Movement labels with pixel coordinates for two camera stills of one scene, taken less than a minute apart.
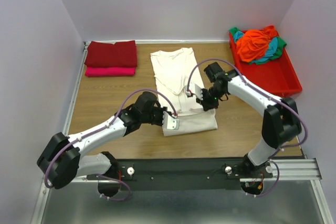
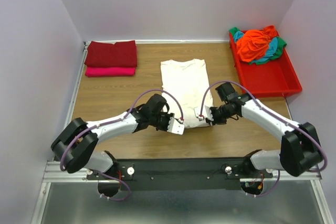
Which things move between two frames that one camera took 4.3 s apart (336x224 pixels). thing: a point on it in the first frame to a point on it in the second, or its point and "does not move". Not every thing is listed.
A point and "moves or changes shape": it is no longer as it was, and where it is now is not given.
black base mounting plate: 178,174 does not move
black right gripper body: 210,98 to 220,115
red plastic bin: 277,77 does not move
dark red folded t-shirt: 122,54 does not move
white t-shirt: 174,71 moves or changes shape
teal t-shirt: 272,47 does not move
